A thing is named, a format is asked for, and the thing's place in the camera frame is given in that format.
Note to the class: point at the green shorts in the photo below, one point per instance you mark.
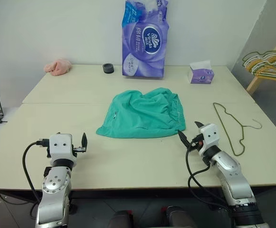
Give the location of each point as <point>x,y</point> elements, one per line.
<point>140,114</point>

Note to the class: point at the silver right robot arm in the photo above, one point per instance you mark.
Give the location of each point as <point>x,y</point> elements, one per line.
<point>232,173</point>

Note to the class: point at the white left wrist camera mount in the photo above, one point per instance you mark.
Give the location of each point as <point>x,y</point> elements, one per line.
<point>60,145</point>

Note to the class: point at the small purple tissue box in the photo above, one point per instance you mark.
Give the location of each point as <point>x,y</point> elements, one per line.
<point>202,74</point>

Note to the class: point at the large purple tissue pack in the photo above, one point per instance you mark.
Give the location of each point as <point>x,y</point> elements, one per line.
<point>143,47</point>

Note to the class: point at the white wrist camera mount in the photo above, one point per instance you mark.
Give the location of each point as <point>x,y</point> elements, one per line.
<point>60,145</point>
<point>210,136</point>

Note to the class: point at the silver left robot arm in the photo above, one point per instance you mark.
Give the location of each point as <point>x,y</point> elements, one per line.
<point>53,187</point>

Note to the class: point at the dark rounded shape with red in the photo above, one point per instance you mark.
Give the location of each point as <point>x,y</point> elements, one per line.
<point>178,217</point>

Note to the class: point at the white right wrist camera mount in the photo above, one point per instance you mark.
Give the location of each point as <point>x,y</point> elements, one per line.
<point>210,136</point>

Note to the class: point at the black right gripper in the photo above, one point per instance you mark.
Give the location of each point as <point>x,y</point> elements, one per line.
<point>196,142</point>

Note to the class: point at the black laptop plug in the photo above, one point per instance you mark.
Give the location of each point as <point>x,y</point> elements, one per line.
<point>2,121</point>

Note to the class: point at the hangers on wooden rack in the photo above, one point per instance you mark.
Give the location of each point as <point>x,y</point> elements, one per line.
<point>255,82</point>

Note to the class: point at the pink plush cloth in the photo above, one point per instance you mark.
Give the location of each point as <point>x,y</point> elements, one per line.
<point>58,67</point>

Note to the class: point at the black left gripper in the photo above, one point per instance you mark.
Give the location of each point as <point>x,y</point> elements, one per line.
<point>78,150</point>

